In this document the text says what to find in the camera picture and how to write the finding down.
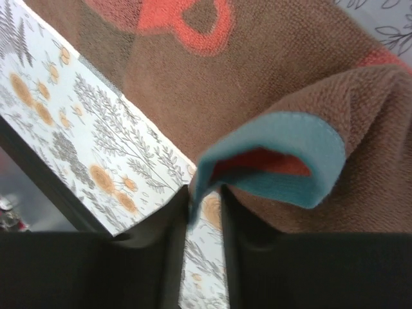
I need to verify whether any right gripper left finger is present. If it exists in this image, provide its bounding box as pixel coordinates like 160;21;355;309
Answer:
1;187;189;308

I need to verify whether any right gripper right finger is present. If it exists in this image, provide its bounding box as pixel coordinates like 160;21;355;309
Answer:
221;187;411;308

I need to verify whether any orange brown bear towel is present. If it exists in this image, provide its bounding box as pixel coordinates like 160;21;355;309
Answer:
27;1;411;232

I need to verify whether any floral table mat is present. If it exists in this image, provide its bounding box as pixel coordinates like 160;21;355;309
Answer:
1;1;411;308

